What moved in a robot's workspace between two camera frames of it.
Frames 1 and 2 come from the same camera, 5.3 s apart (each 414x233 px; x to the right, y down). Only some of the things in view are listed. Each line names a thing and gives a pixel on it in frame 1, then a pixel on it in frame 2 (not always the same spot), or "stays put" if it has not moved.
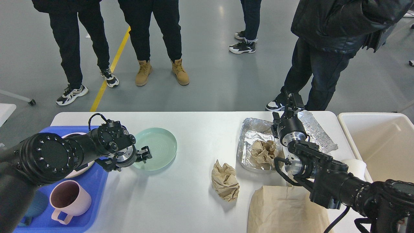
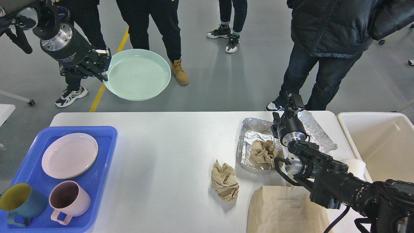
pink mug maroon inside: (68, 196) stays put
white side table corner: (6, 110) stays put
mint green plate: (163, 146) to (138, 74)
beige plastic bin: (384, 141) stays put
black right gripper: (290, 129) stays put
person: (251, 10) to (240, 7)
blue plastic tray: (94, 178) stays put
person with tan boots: (137, 14) stays put
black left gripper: (126, 157) to (76, 58)
